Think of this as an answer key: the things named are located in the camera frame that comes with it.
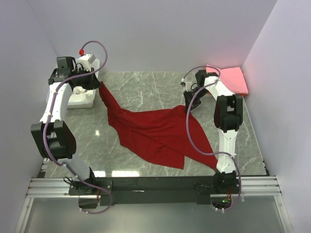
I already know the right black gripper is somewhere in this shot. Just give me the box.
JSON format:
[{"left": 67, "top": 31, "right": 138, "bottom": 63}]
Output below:
[{"left": 183, "top": 87, "right": 209, "bottom": 114}]

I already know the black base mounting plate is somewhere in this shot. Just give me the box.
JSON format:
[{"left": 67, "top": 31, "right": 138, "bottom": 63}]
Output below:
[{"left": 69, "top": 176, "right": 240, "bottom": 206}]

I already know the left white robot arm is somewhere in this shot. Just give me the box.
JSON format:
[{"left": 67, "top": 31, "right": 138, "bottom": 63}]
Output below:
[{"left": 31, "top": 54, "right": 100, "bottom": 195}]

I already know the red t shirt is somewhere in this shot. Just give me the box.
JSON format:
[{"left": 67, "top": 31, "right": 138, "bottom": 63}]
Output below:
[{"left": 99, "top": 84, "right": 217, "bottom": 170}]

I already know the aluminium frame rail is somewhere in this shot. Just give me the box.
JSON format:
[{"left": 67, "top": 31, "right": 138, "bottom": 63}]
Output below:
[{"left": 14, "top": 157, "right": 294, "bottom": 233}]

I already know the purple cable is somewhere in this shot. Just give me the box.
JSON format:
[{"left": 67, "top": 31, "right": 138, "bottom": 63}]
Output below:
[
  {"left": 181, "top": 66, "right": 244, "bottom": 212},
  {"left": 42, "top": 40, "right": 115, "bottom": 215}
]

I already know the white crumpled t shirt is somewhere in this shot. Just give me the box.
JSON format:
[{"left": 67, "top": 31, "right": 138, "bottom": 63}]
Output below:
[{"left": 72, "top": 86, "right": 94, "bottom": 98}]

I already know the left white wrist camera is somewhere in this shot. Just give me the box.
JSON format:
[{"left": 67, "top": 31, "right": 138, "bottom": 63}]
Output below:
[{"left": 76, "top": 49, "right": 100, "bottom": 71}]

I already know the orange folded t shirt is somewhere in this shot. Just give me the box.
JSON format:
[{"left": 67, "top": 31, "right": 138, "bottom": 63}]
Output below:
[{"left": 207, "top": 91, "right": 248, "bottom": 97}]

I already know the pink folded t shirt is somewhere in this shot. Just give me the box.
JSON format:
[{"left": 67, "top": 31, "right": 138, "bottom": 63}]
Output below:
[{"left": 204, "top": 65, "right": 249, "bottom": 99}]

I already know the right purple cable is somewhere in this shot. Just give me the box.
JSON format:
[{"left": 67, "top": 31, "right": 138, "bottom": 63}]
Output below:
[{"left": 181, "top": 66, "right": 244, "bottom": 212}]

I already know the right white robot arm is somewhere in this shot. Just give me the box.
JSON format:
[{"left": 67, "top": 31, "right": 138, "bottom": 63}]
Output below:
[{"left": 184, "top": 65, "right": 243, "bottom": 194}]

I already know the white plastic basket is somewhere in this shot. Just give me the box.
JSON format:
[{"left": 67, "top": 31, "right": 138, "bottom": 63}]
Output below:
[{"left": 48, "top": 56, "right": 99, "bottom": 109}]

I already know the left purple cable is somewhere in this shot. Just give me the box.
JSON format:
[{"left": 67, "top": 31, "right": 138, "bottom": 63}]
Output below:
[{"left": 42, "top": 40, "right": 115, "bottom": 215}]

